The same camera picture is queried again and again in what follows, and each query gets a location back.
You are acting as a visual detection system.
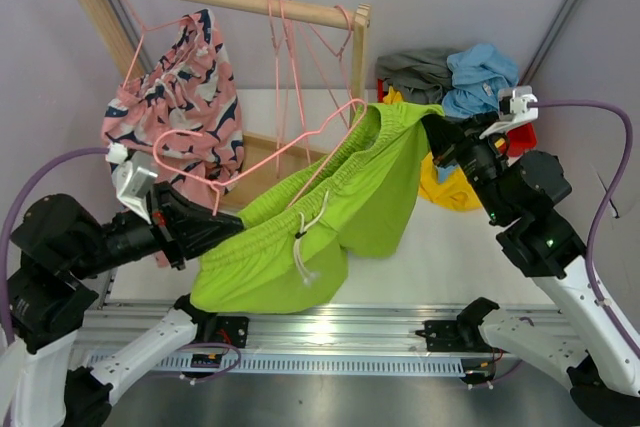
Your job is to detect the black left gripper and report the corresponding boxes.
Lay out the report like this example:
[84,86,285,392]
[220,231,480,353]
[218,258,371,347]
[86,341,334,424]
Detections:
[68,178,246,277]

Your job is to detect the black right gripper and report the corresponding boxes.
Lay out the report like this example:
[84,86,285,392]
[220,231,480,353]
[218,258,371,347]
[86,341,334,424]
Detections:
[424,111,514,224]

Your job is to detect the grey shorts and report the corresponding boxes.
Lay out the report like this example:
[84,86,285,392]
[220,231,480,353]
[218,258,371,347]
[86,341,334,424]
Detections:
[375,47,456,104]

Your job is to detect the yellow shorts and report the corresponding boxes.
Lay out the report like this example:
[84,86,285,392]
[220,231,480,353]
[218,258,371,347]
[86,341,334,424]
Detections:
[382,86,484,212]

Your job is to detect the light blue shorts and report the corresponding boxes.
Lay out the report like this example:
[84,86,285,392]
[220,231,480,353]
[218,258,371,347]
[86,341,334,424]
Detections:
[437,43,520,183]

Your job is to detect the lime green shorts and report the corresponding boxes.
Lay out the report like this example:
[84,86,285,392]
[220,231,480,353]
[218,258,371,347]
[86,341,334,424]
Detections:
[189,102,444,314]

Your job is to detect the pink shark print shorts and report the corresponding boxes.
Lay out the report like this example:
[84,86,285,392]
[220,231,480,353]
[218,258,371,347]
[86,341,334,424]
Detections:
[99,7,246,269]

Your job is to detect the pink wire hanger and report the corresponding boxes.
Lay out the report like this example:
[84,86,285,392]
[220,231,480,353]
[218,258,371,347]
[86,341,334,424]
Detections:
[297,5,353,109]

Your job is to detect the pink hanger of blue shorts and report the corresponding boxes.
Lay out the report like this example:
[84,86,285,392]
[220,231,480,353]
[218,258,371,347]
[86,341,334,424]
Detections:
[267,0,282,151]

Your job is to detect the pink hanger of grey shorts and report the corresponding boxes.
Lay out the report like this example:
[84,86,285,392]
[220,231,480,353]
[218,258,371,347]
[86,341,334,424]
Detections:
[278,0,307,133]

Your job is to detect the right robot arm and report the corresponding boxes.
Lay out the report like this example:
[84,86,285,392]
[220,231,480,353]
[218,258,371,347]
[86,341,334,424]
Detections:
[421,114,639,426]

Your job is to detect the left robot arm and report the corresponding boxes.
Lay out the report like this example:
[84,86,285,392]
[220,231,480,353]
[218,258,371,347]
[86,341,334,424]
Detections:
[3,183,244,426]

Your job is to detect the red plastic tray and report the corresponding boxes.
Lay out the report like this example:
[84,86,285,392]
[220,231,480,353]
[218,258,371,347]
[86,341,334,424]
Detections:
[376,79,537,158]

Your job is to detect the wooden clothes rack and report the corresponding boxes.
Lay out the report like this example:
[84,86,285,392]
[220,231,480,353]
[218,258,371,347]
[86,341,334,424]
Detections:
[60,0,372,213]

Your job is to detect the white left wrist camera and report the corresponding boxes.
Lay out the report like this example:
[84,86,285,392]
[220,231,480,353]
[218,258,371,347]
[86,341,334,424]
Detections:
[105,143,158,224]

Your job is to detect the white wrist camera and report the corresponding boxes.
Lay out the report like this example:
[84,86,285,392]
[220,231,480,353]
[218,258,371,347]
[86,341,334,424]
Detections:
[480,86,538,139]
[105,143,158,224]

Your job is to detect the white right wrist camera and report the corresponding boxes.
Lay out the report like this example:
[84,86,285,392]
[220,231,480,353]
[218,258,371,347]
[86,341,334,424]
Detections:
[480,86,538,139]

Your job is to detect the slotted cable duct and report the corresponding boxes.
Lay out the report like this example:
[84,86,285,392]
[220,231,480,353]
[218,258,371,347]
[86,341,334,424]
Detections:
[154,352,465,378]

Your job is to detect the aluminium mounting rail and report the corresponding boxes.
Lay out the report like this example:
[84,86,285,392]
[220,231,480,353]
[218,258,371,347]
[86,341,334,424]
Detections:
[74,302,464,356]

